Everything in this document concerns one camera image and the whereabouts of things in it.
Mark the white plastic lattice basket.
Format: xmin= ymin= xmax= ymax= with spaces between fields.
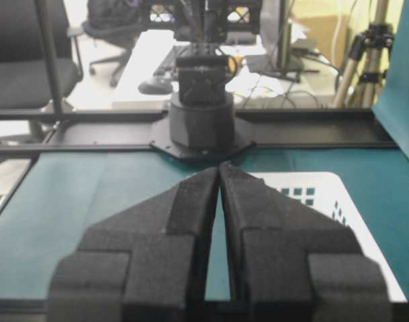
xmin=251 ymin=172 xmax=408 ymax=303

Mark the teal backdrop panel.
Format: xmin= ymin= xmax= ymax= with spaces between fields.
xmin=372 ymin=1 xmax=409 ymax=159

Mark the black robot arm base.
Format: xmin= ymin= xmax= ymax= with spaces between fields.
xmin=150 ymin=1 xmax=261 ymax=160

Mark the black metal frame rail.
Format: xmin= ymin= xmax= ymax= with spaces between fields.
xmin=0 ymin=109 xmax=398 ymax=161

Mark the black computer monitor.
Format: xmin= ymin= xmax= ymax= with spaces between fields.
xmin=245 ymin=0 xmax=304 ymax=83

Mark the black keyboard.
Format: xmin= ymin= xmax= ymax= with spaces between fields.
xmin=153 ymin=45 xmax=189 ymax=76

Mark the camera tripod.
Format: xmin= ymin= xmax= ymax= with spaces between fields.
xmin=331 ymin=1 xmax=395 ymax=109

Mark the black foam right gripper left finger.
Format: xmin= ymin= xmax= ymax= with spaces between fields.
xmin=48 ymin=167 xmax=219 ymax=321

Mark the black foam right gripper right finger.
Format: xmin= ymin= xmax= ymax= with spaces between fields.
xmin=219 ymin=164 xmax=392 ymax=321

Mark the black office chair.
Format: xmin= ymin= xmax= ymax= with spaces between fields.
xmin=0 ymin=0 xmax=80 ymax=110
xmin=66 ymin=1 xmax=140 ymax=88

